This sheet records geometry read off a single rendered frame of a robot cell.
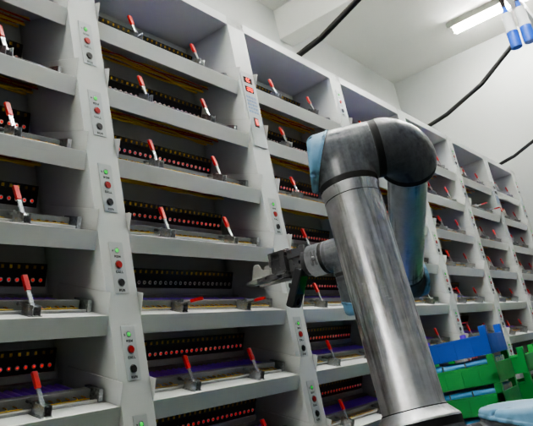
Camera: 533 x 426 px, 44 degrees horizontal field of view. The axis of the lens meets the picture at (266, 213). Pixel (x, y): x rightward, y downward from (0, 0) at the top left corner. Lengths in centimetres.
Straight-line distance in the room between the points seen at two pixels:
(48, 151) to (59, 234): 19
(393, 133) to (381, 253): 24
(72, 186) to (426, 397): 95
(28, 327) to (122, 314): 24
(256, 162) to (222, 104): 26
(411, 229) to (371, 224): 32
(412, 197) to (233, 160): 93
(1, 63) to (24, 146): 20
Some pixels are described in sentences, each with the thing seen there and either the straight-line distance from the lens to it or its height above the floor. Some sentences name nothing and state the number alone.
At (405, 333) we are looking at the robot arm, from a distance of 116.
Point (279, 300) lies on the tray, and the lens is 204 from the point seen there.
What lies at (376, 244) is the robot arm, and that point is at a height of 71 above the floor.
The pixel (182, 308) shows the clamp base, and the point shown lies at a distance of 168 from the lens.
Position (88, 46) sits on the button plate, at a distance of 178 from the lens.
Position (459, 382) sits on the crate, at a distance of 200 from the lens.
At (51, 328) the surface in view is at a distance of 142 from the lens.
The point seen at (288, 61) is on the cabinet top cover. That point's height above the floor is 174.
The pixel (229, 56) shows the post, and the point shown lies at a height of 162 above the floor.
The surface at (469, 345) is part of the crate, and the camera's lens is 198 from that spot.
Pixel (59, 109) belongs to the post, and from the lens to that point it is 173.
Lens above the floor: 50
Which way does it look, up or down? 15 degrees up
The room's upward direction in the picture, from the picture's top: 12 degrees counter-clockwise
